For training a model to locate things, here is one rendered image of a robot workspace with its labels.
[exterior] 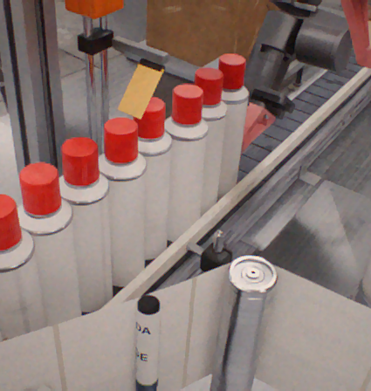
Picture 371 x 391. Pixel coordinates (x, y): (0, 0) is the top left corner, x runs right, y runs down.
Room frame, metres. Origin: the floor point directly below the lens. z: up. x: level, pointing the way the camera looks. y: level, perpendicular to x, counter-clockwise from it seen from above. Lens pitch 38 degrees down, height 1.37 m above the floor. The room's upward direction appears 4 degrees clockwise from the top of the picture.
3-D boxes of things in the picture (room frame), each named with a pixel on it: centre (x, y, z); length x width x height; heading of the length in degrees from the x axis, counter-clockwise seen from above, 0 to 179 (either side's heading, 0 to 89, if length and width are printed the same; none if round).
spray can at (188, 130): (0.54, 0.00, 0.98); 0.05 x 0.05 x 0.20
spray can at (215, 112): (0.59, -0.02, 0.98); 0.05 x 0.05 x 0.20
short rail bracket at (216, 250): (0.47, -0.04, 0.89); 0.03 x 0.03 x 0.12; 58
